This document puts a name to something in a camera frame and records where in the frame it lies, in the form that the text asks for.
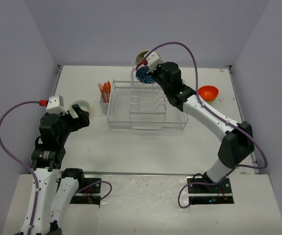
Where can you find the orange bowl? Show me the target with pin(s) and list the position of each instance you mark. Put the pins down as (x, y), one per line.
(205, 91)

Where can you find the white cutlery caddy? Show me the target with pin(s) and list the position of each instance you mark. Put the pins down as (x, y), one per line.
(104, 106)

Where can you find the red rimmed patterned bowl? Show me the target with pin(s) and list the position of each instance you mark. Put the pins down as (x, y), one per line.
(139, 65)

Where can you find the orange plastic spoon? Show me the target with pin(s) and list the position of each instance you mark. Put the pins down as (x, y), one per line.
(104, 86)

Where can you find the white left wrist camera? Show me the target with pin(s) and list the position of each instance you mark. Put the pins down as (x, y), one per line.
(55, 105)

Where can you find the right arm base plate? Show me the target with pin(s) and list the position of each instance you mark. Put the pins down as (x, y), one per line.
(218, 194)

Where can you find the orange plastic fork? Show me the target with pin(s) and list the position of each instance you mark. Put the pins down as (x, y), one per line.
(100, 87)

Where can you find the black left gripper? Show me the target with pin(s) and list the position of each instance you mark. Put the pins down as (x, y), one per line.
(82, 120)

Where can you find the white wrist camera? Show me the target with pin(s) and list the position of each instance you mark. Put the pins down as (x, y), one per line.
(151, 60)
(55, 105)

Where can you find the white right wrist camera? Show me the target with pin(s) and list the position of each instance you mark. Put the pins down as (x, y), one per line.
(151, 60)

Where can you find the orange plastic knife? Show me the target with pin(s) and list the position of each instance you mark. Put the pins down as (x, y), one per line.
(108, 90)

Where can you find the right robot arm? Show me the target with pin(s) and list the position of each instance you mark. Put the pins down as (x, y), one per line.
(234, 137)

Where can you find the blue zigzag patterned bowl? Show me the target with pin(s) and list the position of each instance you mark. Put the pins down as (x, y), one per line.
(140, 56)

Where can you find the white wire dish rack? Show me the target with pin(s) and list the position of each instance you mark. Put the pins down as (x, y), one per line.
(137, 106)

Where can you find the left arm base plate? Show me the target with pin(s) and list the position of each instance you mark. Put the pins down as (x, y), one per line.
(89, 196)

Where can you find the dark blue triangle bowl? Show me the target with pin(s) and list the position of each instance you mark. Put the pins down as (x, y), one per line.
(143, 76)

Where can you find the yellow patterned bowl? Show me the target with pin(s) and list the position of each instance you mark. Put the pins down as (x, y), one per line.
(84, 105)

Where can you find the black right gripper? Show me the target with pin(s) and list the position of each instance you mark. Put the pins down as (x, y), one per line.
(159, 68)

